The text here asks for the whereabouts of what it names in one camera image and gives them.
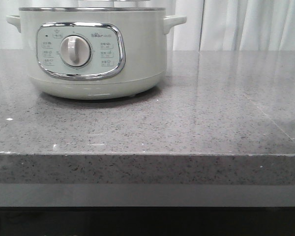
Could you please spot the glass pot lid steel rim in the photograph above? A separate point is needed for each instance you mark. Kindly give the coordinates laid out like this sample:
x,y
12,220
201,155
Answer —
x,y
116,0

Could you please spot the pale green electric cooking pot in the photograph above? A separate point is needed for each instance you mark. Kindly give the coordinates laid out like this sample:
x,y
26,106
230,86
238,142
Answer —
x,y
93,53

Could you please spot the white curtain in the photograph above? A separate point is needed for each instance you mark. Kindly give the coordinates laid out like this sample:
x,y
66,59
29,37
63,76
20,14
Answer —
x,y
212,25

